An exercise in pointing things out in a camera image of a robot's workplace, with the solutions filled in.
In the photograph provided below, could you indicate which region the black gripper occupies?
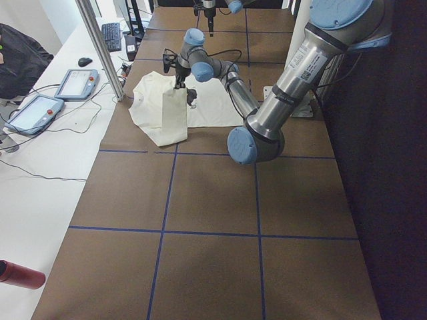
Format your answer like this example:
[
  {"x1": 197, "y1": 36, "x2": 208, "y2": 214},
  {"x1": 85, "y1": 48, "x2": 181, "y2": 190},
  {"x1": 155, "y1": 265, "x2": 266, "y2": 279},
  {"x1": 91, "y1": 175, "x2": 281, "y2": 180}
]
[
  {"x1": 202, "y1": 0, "x2": 216, "y2": 37},
  {"x1": 174, "y1": 61, "x2": 191, "y2": 89}
]

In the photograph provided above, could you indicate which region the cream long sleeve cat shirt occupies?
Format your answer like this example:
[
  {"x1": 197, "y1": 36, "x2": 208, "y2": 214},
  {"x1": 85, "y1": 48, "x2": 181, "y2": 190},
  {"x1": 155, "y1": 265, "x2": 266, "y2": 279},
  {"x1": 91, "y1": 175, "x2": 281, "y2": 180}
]
[{"x1": 129, "y1": 71, "x2": 243, "y2": 147}]

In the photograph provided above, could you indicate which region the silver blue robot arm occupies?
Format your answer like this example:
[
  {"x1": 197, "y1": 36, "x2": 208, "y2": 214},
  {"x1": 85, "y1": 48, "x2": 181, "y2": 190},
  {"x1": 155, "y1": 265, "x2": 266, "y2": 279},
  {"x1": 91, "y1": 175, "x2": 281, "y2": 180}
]
[
  {"x1": 201, "y1": 0, "x2": 252, "y2": 37},
  {"x1": 163, "y1": 0, "x2": 394, "y2": 164}
]

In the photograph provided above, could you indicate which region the black box with white label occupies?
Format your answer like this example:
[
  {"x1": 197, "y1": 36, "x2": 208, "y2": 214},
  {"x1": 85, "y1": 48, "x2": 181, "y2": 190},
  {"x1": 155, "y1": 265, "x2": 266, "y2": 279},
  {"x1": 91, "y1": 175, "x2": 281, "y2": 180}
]
[{"x1": 124, "y1": 35, "x2": 138, "y2": 61}]

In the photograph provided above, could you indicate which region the black keyboard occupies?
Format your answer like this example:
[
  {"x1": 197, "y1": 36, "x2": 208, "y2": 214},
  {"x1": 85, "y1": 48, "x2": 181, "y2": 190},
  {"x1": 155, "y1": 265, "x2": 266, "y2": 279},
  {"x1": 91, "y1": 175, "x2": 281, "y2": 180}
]
[{"x1": 101, "y1": 23, "x2": 121, "y2": 52}]

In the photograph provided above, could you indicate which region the black computer mouse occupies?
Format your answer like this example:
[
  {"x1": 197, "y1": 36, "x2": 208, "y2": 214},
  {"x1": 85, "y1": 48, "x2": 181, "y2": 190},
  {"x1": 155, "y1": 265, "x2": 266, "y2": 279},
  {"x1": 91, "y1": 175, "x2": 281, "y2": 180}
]
[{"x1": 77, "y1": 57, "x2": 93, "y2": 67}]

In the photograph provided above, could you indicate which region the far grey teach pendant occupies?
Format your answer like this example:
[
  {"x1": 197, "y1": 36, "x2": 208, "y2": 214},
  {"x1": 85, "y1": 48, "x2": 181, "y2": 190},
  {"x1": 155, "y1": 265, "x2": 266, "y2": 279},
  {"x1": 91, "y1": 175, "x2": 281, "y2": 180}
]
[{"x1": 54, "y1": 69, "x2": 99, "y2": 101}]

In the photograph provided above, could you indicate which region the grey teach pendant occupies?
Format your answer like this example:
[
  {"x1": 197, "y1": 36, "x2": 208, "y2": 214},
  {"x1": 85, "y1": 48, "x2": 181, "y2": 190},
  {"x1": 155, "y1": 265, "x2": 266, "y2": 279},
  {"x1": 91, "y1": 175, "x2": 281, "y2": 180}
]
[
  {"x1": 5, "y1": 95, "x2": 65, "y2": 135},
  {"x1": 54, "y1": 69, "x2": 99, "y2": 101}
]

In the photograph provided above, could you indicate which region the near grey teach pendant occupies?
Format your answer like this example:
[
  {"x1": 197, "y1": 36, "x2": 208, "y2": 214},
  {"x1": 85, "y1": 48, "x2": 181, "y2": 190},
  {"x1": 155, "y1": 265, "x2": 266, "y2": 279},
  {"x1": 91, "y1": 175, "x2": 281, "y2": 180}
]
[{"x1": 5, "y1": 95, "x2": 65, "y2": 135}]

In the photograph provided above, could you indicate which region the black jacket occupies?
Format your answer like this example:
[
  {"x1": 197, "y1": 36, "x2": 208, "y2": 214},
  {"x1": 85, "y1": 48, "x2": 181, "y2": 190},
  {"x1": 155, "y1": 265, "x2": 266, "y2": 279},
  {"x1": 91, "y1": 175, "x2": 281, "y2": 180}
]
[{"x1": 1, "y1": 23, "x2": 54, "y2": 101}]

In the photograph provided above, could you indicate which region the red cylinder bottle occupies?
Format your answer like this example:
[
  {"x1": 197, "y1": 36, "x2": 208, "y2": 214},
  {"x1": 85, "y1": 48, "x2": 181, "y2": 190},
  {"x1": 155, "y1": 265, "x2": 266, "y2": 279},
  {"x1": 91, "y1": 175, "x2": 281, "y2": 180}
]
[{"x1": 1, "y1": 260, "x2": 46, "y2": 289}]

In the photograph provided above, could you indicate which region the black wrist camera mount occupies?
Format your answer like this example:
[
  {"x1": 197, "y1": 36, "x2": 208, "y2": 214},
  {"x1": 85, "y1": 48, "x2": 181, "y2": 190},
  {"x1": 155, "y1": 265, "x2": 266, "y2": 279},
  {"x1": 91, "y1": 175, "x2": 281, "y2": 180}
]
[{"x1": 162, "y1": 48, "x2": 177, "y2": 73}]

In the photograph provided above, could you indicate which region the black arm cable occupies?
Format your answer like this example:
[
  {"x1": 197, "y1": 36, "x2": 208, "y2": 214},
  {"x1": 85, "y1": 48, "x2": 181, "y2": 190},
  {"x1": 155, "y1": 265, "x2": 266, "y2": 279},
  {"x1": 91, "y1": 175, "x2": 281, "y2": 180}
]
[{"x1": 203, "y1": 49, "x2": 258, "y2": 111}]

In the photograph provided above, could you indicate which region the aluminium frame post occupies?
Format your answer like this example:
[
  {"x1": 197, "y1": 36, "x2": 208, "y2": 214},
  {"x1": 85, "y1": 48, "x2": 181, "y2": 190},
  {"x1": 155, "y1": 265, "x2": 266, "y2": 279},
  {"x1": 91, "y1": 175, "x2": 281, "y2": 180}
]
[{"x1": 75, "y1": 0, "x2": 125, "y2": 101}]

